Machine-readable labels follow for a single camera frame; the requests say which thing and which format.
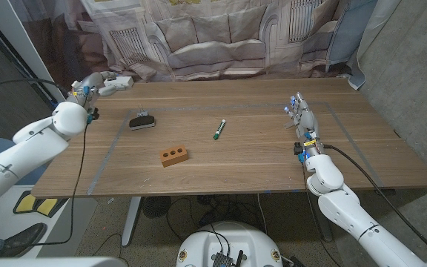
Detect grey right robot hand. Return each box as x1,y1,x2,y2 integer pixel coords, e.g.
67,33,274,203
282,91,324,157

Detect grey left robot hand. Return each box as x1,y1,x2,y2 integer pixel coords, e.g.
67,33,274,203
67,70,120,112

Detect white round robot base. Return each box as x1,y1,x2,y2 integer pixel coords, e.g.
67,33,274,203
176,221,284,267

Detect green marker pen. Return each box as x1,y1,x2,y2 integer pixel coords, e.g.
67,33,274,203
213,119,227,141

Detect orange block with three holes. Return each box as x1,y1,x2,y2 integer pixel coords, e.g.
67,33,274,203
159,145,190,168

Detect white power strip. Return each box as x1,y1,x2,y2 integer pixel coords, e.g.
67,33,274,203
104,76,135,91

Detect black felt eraser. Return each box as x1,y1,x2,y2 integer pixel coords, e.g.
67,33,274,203
128,114,156,131

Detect grey tape rectangle outline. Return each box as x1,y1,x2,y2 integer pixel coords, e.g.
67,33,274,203
87,102,385,196

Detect white upright panel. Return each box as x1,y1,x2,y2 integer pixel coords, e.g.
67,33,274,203
0,0,85,122

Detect printed sofa backdrop curtain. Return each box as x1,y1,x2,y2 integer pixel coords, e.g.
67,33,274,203
11,0,403,92

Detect round black floor fan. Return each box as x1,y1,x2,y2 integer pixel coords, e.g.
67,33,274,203
142,195,173,219

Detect white table leg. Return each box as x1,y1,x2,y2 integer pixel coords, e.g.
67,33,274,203
121,196,142,248

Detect white floor platform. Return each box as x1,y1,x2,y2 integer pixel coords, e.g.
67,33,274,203
0,184,99,259

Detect black electronics module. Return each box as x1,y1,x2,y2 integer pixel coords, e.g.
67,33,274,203
211,250,245,267

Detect person leg with dark shoe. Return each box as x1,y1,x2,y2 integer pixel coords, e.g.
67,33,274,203
0,218,47,259

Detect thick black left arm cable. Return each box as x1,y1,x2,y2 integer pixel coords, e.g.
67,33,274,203
0,76,70,96

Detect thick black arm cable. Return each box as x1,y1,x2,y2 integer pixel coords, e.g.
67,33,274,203
0,76,70,96
323,144,427,257

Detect thin right wrist cable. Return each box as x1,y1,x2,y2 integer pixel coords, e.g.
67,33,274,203
301,162,344,267

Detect thin wrist cable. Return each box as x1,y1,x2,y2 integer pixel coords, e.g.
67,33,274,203
31,116,90,248
301,162,344,267

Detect thin left wrist cable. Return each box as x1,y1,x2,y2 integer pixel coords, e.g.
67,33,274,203
31,116,90,248

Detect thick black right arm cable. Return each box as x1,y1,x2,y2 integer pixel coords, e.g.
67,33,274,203
323,144,427,257

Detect black floor cable tangle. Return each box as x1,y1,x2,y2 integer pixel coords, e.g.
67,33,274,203
165,194,266,242

